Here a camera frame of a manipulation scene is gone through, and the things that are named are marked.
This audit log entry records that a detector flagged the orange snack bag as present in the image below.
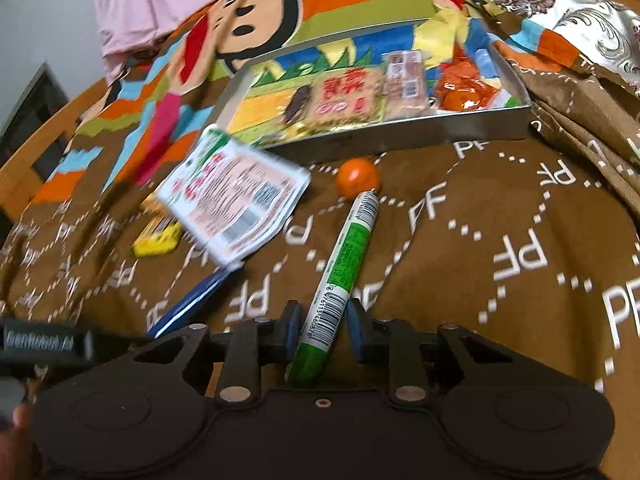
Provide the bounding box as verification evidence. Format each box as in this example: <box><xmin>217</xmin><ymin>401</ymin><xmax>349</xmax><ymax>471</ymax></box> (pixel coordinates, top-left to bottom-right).
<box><xmin>434</xmin><ymin>44</ymin><xmax>498</xmax><ymax>112</ymax></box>

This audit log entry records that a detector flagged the small orange fruit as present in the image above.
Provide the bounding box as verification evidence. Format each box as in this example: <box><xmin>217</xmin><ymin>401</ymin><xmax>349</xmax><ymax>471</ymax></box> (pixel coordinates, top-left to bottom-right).
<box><xmin>334</xmin><ymin>158</ymin><xmax>381</xmax><ymax>200</ymax></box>

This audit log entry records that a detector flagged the beige cracker packet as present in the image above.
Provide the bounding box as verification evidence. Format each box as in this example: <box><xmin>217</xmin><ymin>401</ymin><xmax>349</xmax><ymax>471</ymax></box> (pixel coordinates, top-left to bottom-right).
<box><xmin>306</xmin><ymin>66</ymin><xmax>383</xmax><ymax>129</ymax></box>

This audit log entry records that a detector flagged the yellow candy wrapper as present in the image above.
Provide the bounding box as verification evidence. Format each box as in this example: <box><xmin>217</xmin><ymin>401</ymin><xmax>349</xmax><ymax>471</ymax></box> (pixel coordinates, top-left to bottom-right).
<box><xmin>131</xmin><ymin>193</ymin><xmax>182</xmax><ymax>258</ymax></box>

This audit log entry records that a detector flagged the blue white snack packet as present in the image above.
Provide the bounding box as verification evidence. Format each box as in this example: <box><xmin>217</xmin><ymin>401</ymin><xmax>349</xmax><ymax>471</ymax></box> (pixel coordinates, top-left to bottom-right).
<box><xmin>146</xmin><ymin>261</ymin><xmax>244</xmax><ymax>339</ymax></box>

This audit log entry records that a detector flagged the metal snack tray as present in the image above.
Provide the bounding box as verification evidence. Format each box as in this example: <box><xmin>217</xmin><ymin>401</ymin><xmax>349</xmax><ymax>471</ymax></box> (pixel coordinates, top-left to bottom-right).
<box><xmin>209</xmin><ymin>14</ymin><xmax>530</xmax><ymax>164</ymax></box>

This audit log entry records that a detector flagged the person's hand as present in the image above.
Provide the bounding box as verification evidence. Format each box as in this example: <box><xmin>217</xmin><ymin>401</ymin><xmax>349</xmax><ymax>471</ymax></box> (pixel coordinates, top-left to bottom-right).
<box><xmin>0</xmin><ymin>404</ymin><xmax>41</xmax><ymax>480</ymax></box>

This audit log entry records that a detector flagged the white green snack packet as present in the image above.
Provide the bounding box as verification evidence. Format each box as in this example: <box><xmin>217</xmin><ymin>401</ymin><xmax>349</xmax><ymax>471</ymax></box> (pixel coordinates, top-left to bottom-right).
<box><xmin>155</xmin><ymin>124</ymin><xmax>311</xmax><ymax>266</ymax></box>

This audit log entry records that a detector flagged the clear biscuit packet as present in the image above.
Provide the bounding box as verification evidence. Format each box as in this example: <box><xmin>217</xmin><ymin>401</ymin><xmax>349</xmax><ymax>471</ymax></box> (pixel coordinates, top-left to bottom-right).
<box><xmin>382</xmin><ymin>50</ymin><xmax>430</xmax><ymax>122</ymax></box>

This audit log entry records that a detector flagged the green sausage stick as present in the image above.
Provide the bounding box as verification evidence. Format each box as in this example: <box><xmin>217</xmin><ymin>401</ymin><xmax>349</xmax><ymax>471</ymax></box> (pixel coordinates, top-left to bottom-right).
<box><xmin>285</xmin><ymin>190</ymin><xmax>378</xmax><ymax>385</ymax></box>

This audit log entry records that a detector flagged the colourful monkey blanket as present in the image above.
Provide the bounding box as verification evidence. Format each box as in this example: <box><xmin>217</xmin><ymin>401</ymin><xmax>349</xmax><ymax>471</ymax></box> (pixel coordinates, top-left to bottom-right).
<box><xmin>1</xmin><ymin>0</ymin><xmax>639</xmax><ymax>479</ymax></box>

